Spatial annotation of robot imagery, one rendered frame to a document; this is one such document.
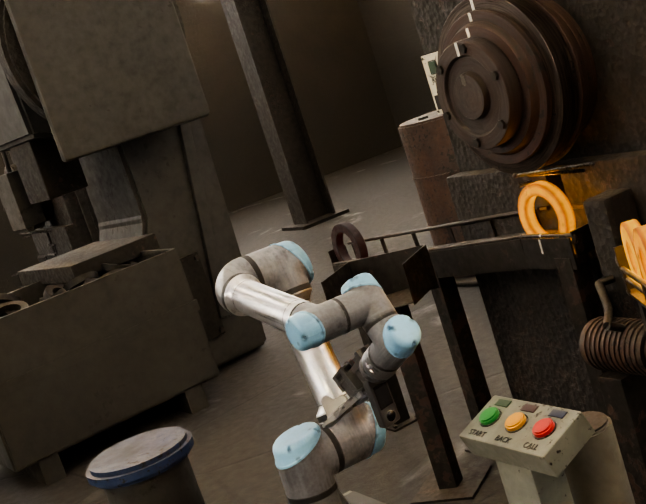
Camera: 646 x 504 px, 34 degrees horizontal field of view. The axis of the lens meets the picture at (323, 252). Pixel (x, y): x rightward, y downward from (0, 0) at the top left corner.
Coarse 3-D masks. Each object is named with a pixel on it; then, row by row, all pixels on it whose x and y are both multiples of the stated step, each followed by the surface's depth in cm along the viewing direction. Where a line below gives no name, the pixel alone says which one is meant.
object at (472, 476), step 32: (384, 256) 315; (416, 256) 301; (384, 288) 318; (416, 288) 296; (416, 352) 307; (416, 384) 308; (416, 416) 311; (448, 448) 312; (448, 480) 313; (480, 480) 312
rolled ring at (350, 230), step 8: (336, 224) 372; (344, 224) 368; (352, 224) 368; (336, 232) 374; (344, 232) 369; (352, 232) 365; (336, 240) 376; (352, 240) 366; (360, 240) 365; (336, 248) 378; (344, 248) 379; (360, 248) 364; (336, 256) 380; (344, 256) 378; (360, 256) 365
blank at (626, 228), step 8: (624, 224) 225; (632, 224) 223; (624, 232) 226; (632, 232) 222; (624, 240) 230; (632, 240) 220; (624, 248) 234; (632, 248) 221; (632, 256) 230; (632, 264) 230; (640, 272) 220
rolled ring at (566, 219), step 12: (528, 192) 276; (540, 192) 272; (552, 192) 269; (528, 204) 280; (552, 204) 270; (564, 204) 268; (528, 216) 281; (564, 216) 267; (528, 228) 282; (540, 228) 281; (564, 228) 269
